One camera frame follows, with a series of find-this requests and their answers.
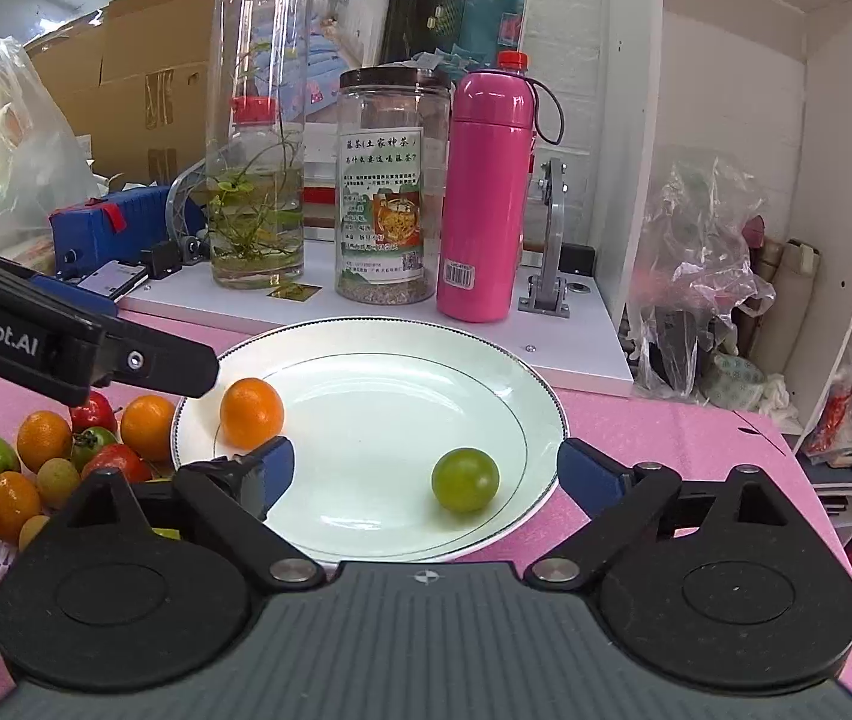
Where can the red apple back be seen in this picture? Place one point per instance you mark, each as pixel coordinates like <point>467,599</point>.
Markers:
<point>95,412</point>

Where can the white shelf unit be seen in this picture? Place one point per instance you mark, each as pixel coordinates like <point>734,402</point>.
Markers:
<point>770,83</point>

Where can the red apple front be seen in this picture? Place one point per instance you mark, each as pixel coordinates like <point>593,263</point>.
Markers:
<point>121,458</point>

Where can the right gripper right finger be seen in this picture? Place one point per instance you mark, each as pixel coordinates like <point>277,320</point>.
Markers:
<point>623,505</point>

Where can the cardboard box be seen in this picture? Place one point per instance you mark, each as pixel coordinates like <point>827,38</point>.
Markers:
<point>132,77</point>

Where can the clear jar with label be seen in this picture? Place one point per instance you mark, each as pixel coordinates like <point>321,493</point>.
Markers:
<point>392,133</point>

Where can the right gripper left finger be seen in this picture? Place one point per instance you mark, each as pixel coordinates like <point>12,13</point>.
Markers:
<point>225,502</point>

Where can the black smartphone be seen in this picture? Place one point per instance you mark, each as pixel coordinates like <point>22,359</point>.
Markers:
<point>115,279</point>

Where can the grey metal bracket right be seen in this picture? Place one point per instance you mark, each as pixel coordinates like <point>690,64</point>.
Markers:
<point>547,289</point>

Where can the pink thermos bottle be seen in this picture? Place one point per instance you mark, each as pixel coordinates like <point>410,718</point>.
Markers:
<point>492,142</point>

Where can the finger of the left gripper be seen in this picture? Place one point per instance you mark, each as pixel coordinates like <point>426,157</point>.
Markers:
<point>74,295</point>
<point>148,358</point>

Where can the round green fruit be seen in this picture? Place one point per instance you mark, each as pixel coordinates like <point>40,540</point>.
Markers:
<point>465,480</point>

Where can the orange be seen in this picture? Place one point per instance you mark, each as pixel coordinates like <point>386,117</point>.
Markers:
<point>19,502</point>
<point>43,435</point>
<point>145,425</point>
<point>251,412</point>

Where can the white board platform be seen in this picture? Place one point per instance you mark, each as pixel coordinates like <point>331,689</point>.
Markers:
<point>579,352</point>

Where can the white ceramic plate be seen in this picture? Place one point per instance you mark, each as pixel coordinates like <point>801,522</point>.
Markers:
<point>370,406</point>

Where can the plastic bottle with plant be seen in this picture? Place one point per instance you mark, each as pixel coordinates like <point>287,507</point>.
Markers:
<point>257,194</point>

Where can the crumpled clear plastic bag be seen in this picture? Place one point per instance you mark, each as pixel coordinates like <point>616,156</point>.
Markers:
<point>692,267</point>

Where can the grey metal bracket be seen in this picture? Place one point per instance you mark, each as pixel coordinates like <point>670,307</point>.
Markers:
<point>547,289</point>
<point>186,224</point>

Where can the grey metal bracket left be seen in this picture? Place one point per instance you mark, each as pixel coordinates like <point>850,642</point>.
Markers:
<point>186,224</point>

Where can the small green persimmon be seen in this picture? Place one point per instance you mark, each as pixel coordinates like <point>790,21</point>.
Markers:
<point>88,443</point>

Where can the tan longan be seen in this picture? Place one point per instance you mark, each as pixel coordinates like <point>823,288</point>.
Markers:
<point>56,481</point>
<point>30,529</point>

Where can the tall clear glass vase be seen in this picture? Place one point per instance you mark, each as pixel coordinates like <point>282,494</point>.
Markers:
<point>257,47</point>

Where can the blue tool box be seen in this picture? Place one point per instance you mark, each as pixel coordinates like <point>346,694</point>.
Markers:
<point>127,227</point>

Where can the large green mango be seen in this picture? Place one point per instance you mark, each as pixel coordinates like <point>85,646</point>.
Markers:
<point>169,533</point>

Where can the red apple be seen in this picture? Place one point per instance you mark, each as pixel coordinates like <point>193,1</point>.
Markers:
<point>121,458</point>
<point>95,412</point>

